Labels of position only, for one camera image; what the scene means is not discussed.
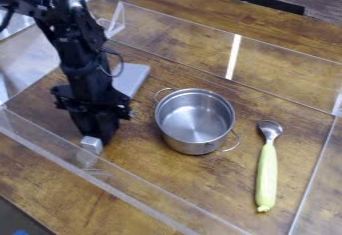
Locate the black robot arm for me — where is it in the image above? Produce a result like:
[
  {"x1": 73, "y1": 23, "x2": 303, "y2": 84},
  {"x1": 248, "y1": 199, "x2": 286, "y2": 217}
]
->
[{"x1": 0, "y1": 0, "x2": 131, "y2": 143}]

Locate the clear acrylic enclosure wall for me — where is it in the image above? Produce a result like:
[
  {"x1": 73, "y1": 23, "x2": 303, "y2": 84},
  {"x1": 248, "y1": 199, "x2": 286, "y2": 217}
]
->
[{"x1": 0, "y1": 3, "x2": 342, "y2": 235}]

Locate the silver metal pot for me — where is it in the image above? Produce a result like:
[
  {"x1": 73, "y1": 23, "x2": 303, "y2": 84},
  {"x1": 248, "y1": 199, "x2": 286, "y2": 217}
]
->
[{"x1": 154, "y1": 88, "x2": 242, "y2": 156}]

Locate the black strip on table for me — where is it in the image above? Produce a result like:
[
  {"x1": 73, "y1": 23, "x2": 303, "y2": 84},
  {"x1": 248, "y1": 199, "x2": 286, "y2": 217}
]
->
[{"x1": 238, "y1": 0, "x2": 305, "y2": 15}]

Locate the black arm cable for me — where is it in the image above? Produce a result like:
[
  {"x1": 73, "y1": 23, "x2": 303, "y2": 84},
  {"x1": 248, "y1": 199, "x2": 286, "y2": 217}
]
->
[{"x1": 0, "y1": 8, "x2": 126, "y2": 79}]

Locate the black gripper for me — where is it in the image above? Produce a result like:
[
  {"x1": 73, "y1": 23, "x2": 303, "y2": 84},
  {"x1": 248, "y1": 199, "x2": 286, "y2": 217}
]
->
[{"x1": 51, "y1": 58, "x2": 131, "y2": 145}]

